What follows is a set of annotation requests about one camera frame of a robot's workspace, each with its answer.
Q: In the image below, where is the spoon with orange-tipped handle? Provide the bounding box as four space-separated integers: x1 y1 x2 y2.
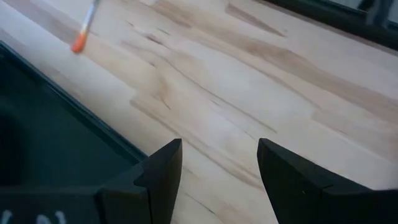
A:
70 0 102 54

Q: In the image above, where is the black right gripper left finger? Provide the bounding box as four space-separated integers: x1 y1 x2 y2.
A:
96 138 183 224

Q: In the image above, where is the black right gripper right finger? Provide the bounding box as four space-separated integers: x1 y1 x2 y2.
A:
257 138 398 224

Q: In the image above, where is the black metal table frame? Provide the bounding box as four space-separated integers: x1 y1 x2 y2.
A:
264 0 398 52

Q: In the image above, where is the dark green rectangular tray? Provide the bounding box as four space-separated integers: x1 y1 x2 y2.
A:
0 40 149 195

